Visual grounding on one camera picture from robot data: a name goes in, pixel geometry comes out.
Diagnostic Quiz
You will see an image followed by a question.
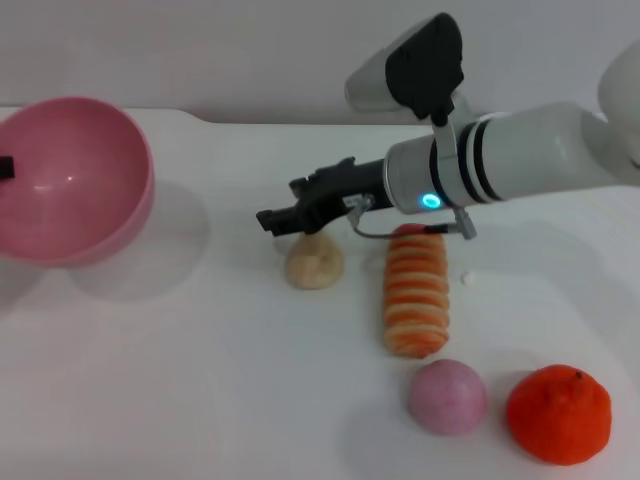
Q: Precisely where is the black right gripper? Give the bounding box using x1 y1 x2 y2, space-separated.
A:
255 156 397 237

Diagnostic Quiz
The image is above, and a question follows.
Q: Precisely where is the beige egg yolk pastry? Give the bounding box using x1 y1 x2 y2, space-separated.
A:
285 231 347 291

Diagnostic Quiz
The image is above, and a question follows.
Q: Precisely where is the pink plastic bowl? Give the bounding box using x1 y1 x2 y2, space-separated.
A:
0 96 156 268

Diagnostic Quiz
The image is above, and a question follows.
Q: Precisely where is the orange striped bread roll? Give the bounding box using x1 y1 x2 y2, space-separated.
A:
381 223 450 360

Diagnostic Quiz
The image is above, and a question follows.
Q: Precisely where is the pink round bun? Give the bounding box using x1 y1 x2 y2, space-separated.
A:
408 358 489 438

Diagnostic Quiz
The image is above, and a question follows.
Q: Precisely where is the orange tangerine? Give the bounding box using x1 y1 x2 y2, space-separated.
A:
505 363 613 467

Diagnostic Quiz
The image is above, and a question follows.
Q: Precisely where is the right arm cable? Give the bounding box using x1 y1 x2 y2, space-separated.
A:
348 193 478 241

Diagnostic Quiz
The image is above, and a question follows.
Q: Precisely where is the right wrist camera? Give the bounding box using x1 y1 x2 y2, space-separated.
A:
344 12 475 127

